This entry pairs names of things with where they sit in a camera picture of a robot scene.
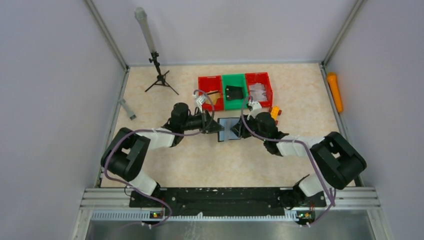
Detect black leather card holder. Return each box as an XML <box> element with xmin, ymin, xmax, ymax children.
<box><xmin>217</xmin><ymin>117</ymin><xmax>241</xmax><ymax>143</ymax></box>

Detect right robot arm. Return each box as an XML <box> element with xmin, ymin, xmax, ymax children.
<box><xmin>230</xmin><ymin>112</ymin><xmax>367</xmax><ymax>205</ymax></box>

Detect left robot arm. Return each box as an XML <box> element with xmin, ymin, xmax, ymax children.
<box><xmin>100</xmin><ymin>102</ymin><xmax>224</xmax><ymax>196</ymax></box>

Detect gold card in red bin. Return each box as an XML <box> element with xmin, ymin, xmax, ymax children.
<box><xmin>207</xmin><ymin>91</ymin><xmax>222</xmax><ymax>105</ymax></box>

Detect grey cards in red bin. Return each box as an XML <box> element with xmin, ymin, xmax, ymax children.
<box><xmin>248</xmin><ymin>83</ymin><xmax>268</xmax><ymax>102</ymax></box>

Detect yellow toy block car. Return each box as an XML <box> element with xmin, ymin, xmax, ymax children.
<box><xmin>268</xmin><ymin>106</ymin><xmax>282</xmax><ymax>120</ymax></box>

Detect left red plastic bin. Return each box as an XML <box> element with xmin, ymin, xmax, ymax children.
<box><xmin>198</xmin><ymin>75</ymin><xmax>224</xmax><ymax>111</ymax></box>

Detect red plastic bin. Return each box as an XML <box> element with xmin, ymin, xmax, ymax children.
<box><xmin>244</xmin><ymin>72</ymin><xmax>273</xmax><ymax>108</ymax></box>
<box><xmin>198</xmin><ymin>75</ymin><xmax>224</xmax><ymax>111</ymax></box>

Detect green plastic bin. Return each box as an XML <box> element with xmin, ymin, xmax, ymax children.
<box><xmin>221</xmin><ymin>73</ymin><xmax>248</xmax><ymax>111</ymax></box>

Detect right red plastic bin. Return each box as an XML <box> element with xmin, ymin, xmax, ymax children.
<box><xmin>244</xmin><ymin>72</ymin><xmax>273</xmax><ymax>108</ymax></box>

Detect orange flashlight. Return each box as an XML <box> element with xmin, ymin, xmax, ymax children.
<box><xmin>326</xmin><ymin>72</ymin><xmax>344</xmax><ymax>113</ymax></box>

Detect black tripod with grey pole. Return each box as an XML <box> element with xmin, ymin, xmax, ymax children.
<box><xmin>134</xmin><ymin>7</ymin><xmax>179</xmax><ymax>95</ymax></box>

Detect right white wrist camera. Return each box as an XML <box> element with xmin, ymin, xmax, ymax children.
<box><xmin>247</xmin><ymin>100</ymin><xmax>262</xmax><ymax>120</ymax></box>

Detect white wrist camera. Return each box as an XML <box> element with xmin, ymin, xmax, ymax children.
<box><xmin>192</xmin><ymin>92</ymin><xmax>208</xmax><ymax>113</ymax></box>
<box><xmin>247</xmin><ymin>100</ymin><xmax>262</xmax><ymax>120</ymax></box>

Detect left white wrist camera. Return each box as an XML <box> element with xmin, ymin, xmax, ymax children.
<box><xmin>192</xmin><ymin>92</ymin><xmax>208</xmax><ymax>113</ymax></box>

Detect small grey bracket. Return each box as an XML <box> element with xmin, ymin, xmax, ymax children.
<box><xmin>118</xmin><ymin>98</ymin><xmax>137</xmax><ymax>121</ymax></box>

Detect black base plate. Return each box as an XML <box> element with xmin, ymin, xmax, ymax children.
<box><xmin>129</xmin><ymin>187</ymin><xmax>327</xmax><ymax>224</ymax></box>

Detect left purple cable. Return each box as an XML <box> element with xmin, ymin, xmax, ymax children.
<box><xmin>103</xmin><ymin>89</ymin><xmax>216</xmax><ymax>228</ymax></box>

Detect aluminium frame rail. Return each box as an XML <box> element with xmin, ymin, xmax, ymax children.
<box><xmin>72</xmin><ymin>186</ymin><xmax>393</xmax><ymax>240</ymax></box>

